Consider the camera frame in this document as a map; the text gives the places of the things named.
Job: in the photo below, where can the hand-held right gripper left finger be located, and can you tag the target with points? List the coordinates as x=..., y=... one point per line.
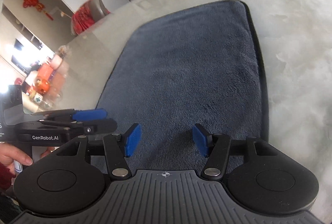
x=133, y=139

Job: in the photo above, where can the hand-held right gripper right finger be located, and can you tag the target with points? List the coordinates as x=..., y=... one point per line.
x=200, y=139

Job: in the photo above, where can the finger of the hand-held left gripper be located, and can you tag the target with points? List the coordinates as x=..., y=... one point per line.
x=90, y=114
x=103, y=124

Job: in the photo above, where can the black-edged towel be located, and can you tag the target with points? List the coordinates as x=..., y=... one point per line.
x=186, y=71

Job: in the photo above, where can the person's left forearm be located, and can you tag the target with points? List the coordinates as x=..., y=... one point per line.
x=5, y=177

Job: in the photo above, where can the person's left hand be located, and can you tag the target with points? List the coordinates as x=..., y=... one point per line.
x=15, y=154

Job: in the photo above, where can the orange gift box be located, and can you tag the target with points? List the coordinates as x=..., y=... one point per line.
x=45, y=76

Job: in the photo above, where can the red patterned cloth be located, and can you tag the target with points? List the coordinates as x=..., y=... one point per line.
x=83, y=19

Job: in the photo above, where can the grey-brown chair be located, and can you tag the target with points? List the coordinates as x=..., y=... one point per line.
x=100, y=7

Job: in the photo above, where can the red knot ornament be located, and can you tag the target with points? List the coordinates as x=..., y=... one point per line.
x=32, y=0

